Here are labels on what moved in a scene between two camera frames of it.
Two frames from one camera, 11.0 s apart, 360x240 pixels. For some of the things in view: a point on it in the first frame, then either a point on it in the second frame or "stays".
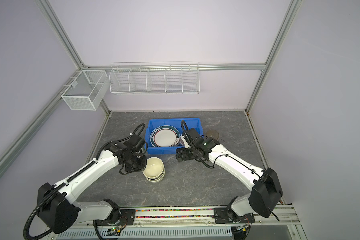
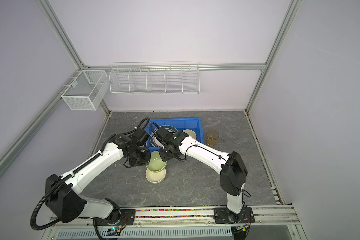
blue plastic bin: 152,149 stays
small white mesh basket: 87,91 stays
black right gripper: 180,153 -> 164,157
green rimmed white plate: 164,136 stays
